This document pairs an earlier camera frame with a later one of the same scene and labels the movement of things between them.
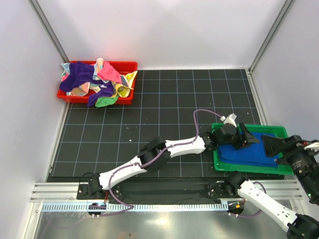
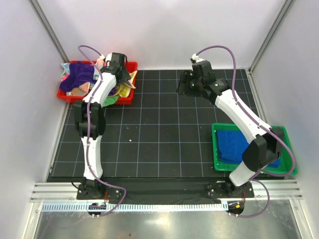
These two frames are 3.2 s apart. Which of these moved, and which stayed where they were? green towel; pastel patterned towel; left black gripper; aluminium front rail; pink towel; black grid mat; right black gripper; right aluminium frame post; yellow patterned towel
Moved: left black gripper; right black gripper; pink towel
Stayed: right aluminium frame post; aluminium front rail; pastel patterned towel; green towel; yellow patterned towel; black grid mat
